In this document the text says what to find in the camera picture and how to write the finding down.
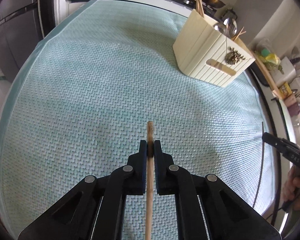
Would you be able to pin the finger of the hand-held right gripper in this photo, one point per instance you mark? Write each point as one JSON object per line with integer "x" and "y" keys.
{"x": 275, "y": 142}

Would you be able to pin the person's right hand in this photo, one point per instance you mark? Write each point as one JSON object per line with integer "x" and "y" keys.
{"x": 293, "y": 187}

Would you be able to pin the white box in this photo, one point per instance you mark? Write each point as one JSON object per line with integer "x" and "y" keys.
{"x": 286, "y": 71}

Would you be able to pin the cream ribbed utensil holder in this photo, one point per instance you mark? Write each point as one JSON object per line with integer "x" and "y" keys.
{"x": 202, "y": 50}

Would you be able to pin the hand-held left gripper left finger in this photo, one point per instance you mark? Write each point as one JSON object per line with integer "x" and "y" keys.
{"x": 143, "y": 156}

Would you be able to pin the metal spoon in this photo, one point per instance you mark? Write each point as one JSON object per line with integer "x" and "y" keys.
{"x": 228, "y": 23}
{"x": 218, "y": 27}

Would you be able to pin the dark grey refrigerator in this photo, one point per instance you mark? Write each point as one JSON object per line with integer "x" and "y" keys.
{"x": 12, "y": 30}

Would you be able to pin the yellow cloth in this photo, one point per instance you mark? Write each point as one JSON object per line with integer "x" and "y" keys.
{"x": 273, "y": 58}

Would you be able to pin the teal woven table mat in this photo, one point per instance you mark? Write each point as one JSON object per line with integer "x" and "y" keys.
{"x": 90, "y": 92}

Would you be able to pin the clear plastic bag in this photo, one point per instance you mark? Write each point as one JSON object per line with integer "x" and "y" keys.
{"x": 262, "y": 45}

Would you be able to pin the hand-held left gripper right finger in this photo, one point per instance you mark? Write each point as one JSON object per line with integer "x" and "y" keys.
{"x": 157, "y": 156}

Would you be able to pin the yellow printed packet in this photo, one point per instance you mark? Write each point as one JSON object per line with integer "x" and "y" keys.
{"x": 285, "y": 89}

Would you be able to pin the wooden chopstick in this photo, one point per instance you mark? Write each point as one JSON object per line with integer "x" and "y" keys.
{"x": 197, "y": 1}
{"x": 201, "y": 6}
{"x": 239, "y": 33}
{"x": 150, "y": 135}

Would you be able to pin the black flat tray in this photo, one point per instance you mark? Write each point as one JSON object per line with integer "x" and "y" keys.
{"x": 261, "y": 78}

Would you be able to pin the green sponge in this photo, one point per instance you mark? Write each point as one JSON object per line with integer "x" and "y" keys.
{"x": 264, "y": 52}

